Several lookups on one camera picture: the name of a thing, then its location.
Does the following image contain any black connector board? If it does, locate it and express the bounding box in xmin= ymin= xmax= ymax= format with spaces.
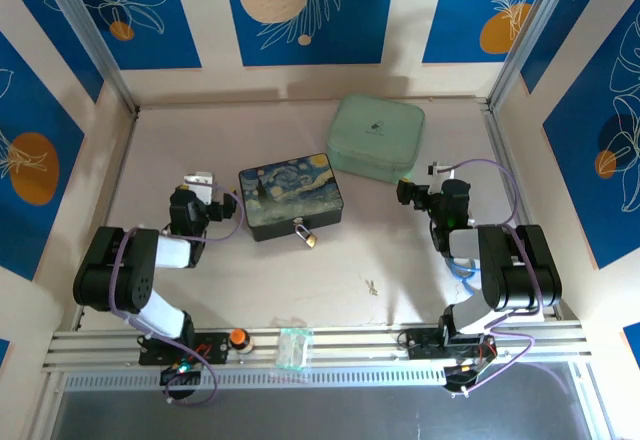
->
xmin=443 ymin=364 xmax=482 ymax=394
xmin=159 ymin=364 xmax=204 ymax=389

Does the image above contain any blue cable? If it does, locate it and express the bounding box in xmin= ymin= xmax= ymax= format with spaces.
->
xmin=447 ymin=257 xmax=484 ymax=297

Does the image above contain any aluminium frame rail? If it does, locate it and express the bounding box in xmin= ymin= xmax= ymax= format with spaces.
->
xmin=42 ymin=322 xmax=594 ymax=372

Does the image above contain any orange capped small bottle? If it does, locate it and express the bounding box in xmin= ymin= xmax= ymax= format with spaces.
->
xmin=227 ymin=328 xmax=255 ymax=354

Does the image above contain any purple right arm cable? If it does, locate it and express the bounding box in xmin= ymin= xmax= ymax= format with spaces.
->
xmin=449 ymin=158 xmax=546 ymax=396

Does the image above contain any aluminium side rail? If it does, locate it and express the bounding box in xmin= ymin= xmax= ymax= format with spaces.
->
xmin=74 ymin=109 xmax=140 ymax=332
xmin=480 ymin=103 xmax=562 ymax=322

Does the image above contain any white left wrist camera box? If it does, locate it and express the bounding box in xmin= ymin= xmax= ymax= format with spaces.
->
xmin=183 ymin=171 xmax=217 ymax=202

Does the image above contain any mint green zip case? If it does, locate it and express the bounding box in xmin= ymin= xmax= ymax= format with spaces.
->
xmin=325 ymin=93 xmax=427 ymax=186

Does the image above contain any slotted grey cable duct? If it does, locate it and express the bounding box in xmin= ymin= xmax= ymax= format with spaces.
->
xmin=62 ymin=365 xmax=581 ymax=392

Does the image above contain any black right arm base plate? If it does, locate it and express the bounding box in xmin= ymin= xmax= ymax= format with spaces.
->
xmin=405 ymin=328 xmax=499 ymax=361

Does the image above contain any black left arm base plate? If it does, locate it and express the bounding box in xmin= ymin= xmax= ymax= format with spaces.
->
xmin=138 ymin=332 xmax=232 ymax=367

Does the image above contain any aluminium corner post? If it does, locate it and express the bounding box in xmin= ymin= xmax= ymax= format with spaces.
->
xmin=487 ymin=0 xmax=586 ymax=111
xmin=37 ymin=0 xmax=139 ymax=114

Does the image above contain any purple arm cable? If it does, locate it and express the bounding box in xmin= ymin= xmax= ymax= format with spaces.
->
xmin=449 ymin=158 xmax=546 ymax=396
xmin=107 ymin=184 xmax=249 ymax=409

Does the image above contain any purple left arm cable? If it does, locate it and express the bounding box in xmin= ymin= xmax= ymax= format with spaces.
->
xmin=107 ymin=184 xmax=249 ymax=409

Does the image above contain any starry night painted tin box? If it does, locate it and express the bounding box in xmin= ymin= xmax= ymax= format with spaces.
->
xmin=237 ymin=152 xmax=345 ymax=244

